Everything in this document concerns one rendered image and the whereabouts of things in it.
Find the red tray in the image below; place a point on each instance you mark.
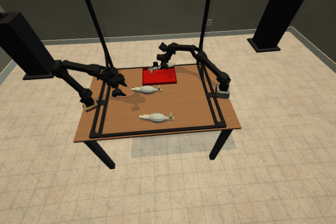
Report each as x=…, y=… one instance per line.
x=163, y=76

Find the white squeeze bag with beige valve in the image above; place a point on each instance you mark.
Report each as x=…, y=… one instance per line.
x=157, y=117

